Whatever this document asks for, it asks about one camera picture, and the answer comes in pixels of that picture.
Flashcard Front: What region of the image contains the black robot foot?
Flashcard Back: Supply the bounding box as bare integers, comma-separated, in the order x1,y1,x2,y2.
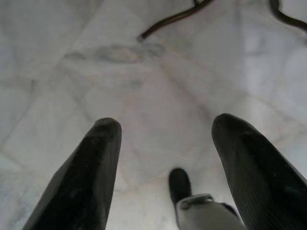
168,168,192,206

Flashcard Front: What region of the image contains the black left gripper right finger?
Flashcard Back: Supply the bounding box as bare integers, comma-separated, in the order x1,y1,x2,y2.
211,113,307,230

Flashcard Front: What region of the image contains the black floor cable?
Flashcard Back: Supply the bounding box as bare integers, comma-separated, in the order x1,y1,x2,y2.
270,0,307,38
138,0,215,41

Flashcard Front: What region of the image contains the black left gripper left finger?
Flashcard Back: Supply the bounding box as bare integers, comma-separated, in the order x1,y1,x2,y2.
22,117,122,230

